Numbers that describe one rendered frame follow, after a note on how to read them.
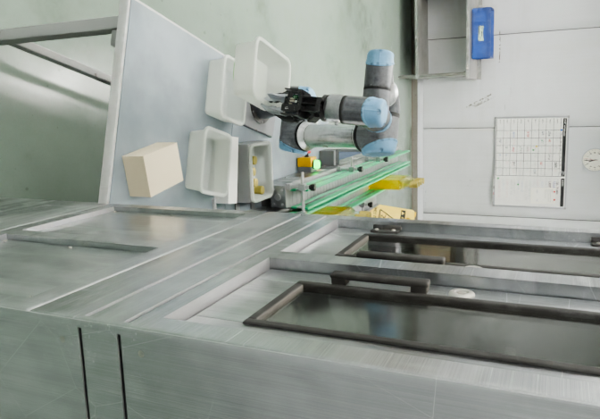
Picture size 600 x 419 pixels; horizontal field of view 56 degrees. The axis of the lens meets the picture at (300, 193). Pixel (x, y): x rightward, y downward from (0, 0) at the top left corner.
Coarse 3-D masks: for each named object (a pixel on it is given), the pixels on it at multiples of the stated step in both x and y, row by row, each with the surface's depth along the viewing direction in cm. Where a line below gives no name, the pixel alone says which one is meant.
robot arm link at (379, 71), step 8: (368, 56) 155; (376, 56) 153; (384, 56) 153; (392, 56) 154; (368, 64) 155; (376, 64) 153; (384, 64) 153; (392, 64) 154; (368, 72) 154; (376, 72) 153; (384, 72) 153; (392, 72) 155; (368, 80) 154; (376, 80) 153; (384, 80) 153; (392, 80) 162; (384, 88) 153; (392, 88) 171; (392, 96) 182; (392, 104) 187
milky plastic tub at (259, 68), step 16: (240, 48) 156; (256, 48) 152; (272, 48) 161; (240, 64) 155; (256, 64) 167; (272, 64) 172; (288, 64) 171; (240, 80) 154; (256, 80) 167; (272, 80) 173; (288, 80) 171; (240, 96) 158; (256, 96) 153
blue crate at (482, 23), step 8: (480, 8) 683; (488, 8) 678; (472, 16) 687; (480, 16) 685; (488, 16) 680; (472, 24) 689; (480, 24) 686; (488, 24) 682; (472, 32) 691; (480, 32) 688; (488, 32) 684; (472, 40) 694; (480, 40) 690; (488, 40) 686; (472, 48) 696; (480, 48) 692; (488, 48) 688; (472, 56) 697; (480, 56) 694; (488, 56) 690
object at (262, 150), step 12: (252, 144) 212; (264, 144) 220; (252, 156) 211; (264, 156) 226; (252, 168) 212; (264, 168) 227; (252, 180) 212; (264, 180) 228; (252, 192) 213; (264, 192) 228
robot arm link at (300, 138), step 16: (288, 128) 220; (304, 128) 216; (320, 128) 211; (336, 128) 205; (352, 128) 200; (288, 144) 220; (304, 144) 217; (320, 144) 212; (336, 144) 206; (352, 144) 200; (368, 144) 191; (384, 144) 189
